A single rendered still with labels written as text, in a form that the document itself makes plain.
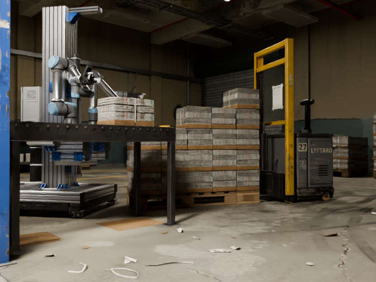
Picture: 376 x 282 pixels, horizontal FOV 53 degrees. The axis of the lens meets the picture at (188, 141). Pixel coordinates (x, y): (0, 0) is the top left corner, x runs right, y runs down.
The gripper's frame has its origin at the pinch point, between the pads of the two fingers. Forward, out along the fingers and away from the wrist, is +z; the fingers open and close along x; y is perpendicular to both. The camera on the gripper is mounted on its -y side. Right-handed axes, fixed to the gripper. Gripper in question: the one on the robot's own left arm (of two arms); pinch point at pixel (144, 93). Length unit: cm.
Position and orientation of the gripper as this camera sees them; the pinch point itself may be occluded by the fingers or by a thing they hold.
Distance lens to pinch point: 439.3
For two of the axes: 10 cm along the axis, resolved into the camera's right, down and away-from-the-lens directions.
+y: -0.4, 9.9, 1.2
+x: 2.4, 1.3, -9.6
